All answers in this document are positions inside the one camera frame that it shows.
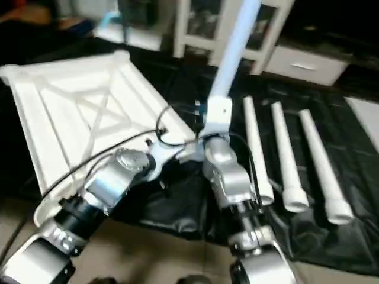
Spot white plastic table top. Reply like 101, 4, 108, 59
0, 50, 197, 227

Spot white drawer unit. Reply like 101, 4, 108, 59
261, 44, 350, 86

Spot dark equipment rack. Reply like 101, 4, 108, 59
118, 0, 158, 30

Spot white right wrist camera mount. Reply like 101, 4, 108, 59
203, 97, 233, 140

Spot blue flat box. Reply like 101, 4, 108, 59
59, 18, 95, 36

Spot white plastic table leg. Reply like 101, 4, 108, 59
242, 96, 275, 206
271, 101, 310, 213
297, 109, 355, 225
204, 0, 262, 119

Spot black work mat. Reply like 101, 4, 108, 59
0, 35, 379, 276

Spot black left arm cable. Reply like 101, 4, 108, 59
36, 105, 199, 214

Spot brown wooden board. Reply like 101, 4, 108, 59
0, 5, 54, 24

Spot light blue plastic item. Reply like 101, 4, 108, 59
98, 12, 122, 33

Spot white glass door cabinet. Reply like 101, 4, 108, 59
174, 0, 295, 75

